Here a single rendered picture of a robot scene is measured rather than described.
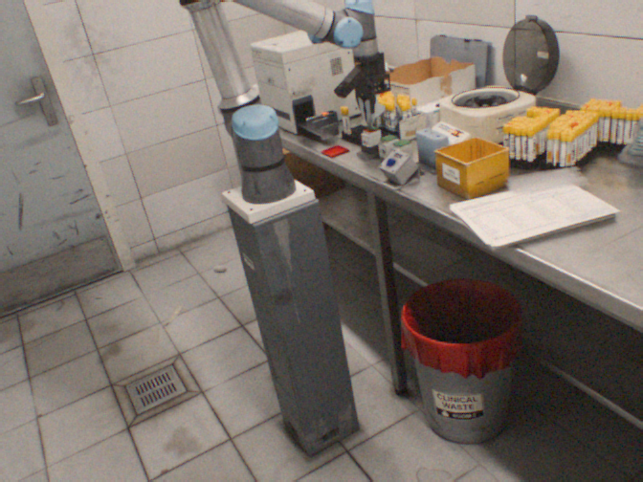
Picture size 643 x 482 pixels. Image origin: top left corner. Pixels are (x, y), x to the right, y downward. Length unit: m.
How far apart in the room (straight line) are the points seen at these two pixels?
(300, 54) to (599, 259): 1.25
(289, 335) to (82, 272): 1.89
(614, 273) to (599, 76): 0.83
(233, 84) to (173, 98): 1.71
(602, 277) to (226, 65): 1.05
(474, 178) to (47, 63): 2.22
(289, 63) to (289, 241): 0.72
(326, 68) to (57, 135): 1.54
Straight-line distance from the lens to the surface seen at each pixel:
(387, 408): 2.20
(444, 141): 1.67
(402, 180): 1.63
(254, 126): 1.55
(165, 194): 3.47
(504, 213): 1.43
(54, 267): 3.43
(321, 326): 1.81
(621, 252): 1.32
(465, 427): 2.01
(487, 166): 1.53
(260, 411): 2.30
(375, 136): 1.85
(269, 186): 1.59
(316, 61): 2.16
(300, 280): 1.70
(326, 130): 2.02
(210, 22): 1.65
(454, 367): 1.81
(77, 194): 3.31
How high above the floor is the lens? 1.55
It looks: 28 degrees down
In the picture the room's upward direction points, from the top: 10 degrees counter-clockwise
